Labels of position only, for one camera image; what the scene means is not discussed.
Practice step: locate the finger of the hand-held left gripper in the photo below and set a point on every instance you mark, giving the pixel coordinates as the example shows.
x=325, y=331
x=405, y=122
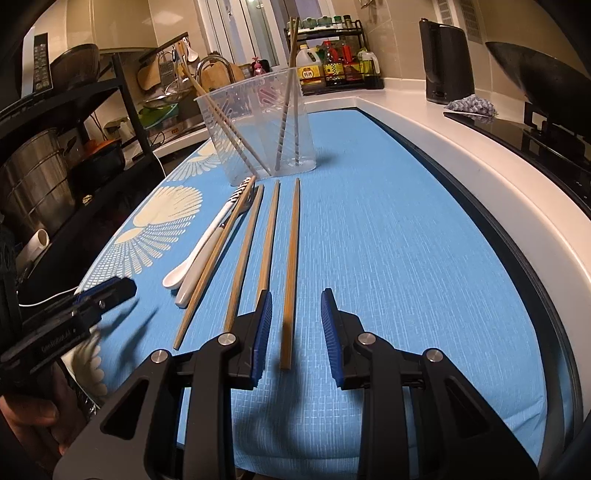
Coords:
x=115, y=290

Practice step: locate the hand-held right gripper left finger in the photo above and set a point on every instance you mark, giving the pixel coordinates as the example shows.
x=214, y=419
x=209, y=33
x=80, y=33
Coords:
x=261, y=341

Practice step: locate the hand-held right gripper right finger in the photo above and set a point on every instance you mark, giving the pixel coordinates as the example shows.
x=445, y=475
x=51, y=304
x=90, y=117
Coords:
x=330, y=341

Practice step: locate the wooden chopstick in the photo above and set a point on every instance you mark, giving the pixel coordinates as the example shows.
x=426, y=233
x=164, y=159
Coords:
x=244, y=258
x=290, y=46
x=213, y=265
x=292, y=277
x=217, y=108
x=217, y=121
x=296, y=46
x=270, y=235

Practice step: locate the clear plastic container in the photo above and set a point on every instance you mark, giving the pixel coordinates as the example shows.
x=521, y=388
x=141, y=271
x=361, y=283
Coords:
x=263, y=115

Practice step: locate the person's left hand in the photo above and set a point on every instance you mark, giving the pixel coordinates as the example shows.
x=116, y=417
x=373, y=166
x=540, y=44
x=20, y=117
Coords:
x=27, y=410

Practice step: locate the white paper roll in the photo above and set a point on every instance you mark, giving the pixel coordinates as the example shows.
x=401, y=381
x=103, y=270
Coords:
x=34, y=244

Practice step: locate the blue patterned table mat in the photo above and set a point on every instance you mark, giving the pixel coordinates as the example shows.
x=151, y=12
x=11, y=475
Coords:
x=392, y=230

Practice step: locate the black cooking pot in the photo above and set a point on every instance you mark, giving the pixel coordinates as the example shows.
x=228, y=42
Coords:
x=99, y=161

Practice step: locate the large steel stockpot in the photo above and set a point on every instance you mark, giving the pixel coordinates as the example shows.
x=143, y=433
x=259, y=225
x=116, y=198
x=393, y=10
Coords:
x=37, y=184

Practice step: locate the white power strip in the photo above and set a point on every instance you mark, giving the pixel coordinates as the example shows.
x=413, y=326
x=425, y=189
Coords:
x=173, y=130

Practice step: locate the black shelving rack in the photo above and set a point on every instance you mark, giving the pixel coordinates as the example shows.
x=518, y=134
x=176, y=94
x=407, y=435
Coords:
x=135, y=115

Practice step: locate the green plastic basin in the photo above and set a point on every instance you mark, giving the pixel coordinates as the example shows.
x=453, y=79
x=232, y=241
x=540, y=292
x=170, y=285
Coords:
x=159, y=117

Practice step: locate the small hanging wooden board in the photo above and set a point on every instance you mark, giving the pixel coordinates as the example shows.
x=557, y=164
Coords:
x=148, y=74

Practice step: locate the metal grater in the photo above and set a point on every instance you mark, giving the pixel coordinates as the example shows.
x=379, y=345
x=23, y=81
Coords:
x=168, y=69

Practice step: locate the brown bowl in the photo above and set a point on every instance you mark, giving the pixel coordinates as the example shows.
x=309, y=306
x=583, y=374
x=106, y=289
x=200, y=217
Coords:
x=76, y=64

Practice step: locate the black appliance control panel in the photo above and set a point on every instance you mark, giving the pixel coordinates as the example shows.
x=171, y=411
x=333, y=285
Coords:
x=39, y=64

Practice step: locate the wooden cutting board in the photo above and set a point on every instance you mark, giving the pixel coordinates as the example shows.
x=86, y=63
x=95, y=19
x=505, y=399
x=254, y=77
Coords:
x=231, y=74

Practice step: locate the white ladle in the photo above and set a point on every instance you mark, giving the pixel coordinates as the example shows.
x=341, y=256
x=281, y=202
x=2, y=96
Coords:
x=191, y=54

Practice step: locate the chrome faucet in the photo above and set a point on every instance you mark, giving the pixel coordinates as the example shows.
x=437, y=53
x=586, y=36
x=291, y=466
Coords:
x=210, y=59

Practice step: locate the black spice rack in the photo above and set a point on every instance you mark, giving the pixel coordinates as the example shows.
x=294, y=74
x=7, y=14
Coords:
x=341, y=87

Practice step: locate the pink dish soap bottle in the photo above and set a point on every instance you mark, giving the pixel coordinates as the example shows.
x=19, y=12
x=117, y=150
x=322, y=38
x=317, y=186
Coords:
x=258, y=68

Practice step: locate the black cooktop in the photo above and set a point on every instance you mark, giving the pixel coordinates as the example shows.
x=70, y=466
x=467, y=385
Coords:
x=508, y=138

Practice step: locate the large yellow oil bottle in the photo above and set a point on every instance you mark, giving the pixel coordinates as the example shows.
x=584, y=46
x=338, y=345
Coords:
x=308, y=69

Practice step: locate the blue white dishcloth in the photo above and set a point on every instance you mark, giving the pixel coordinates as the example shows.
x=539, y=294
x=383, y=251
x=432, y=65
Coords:
x=471, y=106

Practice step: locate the dark sauce bottle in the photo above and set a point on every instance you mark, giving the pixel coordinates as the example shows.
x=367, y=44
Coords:
x=332, y=67

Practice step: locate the red sauce bottle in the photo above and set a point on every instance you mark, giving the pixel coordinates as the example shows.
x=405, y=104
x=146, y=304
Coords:
x=351, y=64

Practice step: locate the clear oil dispenser bottle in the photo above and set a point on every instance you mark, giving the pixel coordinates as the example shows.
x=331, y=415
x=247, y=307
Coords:
x=369, y=64

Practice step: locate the window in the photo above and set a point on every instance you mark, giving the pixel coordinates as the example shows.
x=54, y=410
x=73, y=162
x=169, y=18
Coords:
x=240, y=27

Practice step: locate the black electric kettle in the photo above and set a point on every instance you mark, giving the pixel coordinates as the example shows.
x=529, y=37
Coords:
x=445, y=64

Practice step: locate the row of spice jars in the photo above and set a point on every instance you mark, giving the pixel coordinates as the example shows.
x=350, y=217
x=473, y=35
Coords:
x=325, y=21

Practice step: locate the black wok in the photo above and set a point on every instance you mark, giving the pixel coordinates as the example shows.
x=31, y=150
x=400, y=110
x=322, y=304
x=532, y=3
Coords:
x=531, y=69

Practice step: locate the white wall vent grille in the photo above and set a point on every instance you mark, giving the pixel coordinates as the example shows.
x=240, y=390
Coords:
x=468, y=18
x=441, y=4

